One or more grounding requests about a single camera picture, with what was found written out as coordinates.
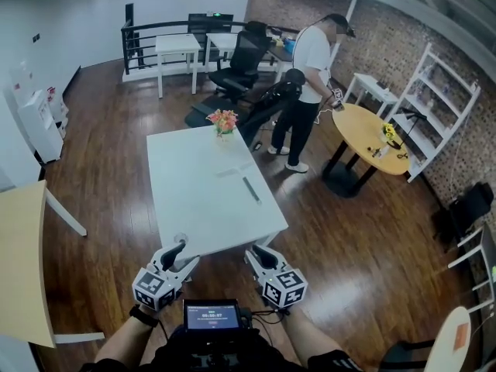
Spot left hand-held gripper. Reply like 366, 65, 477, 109
131, 241, 202, 312

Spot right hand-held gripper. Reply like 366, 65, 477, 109
244, 244, 309, 310

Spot grey pen-like tool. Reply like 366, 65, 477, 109
215, 162, 264, 208

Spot person's left forearm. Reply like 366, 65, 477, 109
94, 304, 160, 365

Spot person's right forearm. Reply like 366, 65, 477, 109
281, 305, 339, 368

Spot black chest screen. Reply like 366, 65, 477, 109
182, 299, 244, 333

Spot person's black shirt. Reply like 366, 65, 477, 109
78, 323, 366, 372

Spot orange flowers in pot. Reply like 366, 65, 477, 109
205, 108, 239, 142

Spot light wooden desk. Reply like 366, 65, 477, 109
0, 179, 106, 349

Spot round wooden table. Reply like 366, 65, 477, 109
320, 102, 412, 199

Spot white water dispenser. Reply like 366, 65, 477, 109
16, 88, 64, 165

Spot white boxes with red labels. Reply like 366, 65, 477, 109
45, 85, 71, 140

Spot black office chair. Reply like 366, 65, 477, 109
208, 29, 273, 105

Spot black desk lamp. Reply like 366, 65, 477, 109
387, 106, 428, 151

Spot low white side table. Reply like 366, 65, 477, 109
342, 72, 401, 119

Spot dark desk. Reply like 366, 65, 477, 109
266, 29, 299, 75

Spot orange card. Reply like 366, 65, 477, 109
453, 323, 470, 352

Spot black bag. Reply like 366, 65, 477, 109
431, 181, 495, 248

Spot white metal rack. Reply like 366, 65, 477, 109
446, 222, 496, 296

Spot small white square table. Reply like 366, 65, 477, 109
205, 32, 239, 74
154, 33, 203, 100

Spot black metal railing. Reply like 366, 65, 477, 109
120, 19, 249, 74

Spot white shelf unit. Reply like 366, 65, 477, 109
386, 42, 482, 184

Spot black screen cables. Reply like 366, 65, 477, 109
239, 306, 292, 323

